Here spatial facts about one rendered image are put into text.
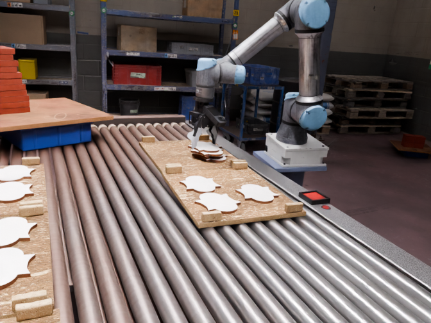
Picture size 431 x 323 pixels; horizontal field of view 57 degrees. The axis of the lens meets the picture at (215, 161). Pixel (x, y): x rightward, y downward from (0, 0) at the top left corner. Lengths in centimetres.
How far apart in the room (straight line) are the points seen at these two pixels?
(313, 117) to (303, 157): 23
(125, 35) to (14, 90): 387
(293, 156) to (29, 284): 128
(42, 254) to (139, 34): 490
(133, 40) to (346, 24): 371
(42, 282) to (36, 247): 14
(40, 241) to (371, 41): 725
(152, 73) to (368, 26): 398
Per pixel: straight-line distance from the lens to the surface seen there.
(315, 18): 164
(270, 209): 122
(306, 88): 171
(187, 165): 155
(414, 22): 770
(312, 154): 189
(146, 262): 96
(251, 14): 672
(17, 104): 192
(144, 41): 574
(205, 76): 157
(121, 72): 565
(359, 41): 771
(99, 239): 106
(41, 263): 96
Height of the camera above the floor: 144
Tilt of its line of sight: 18 degrees down
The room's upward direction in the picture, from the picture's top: 4 degrees clockwise
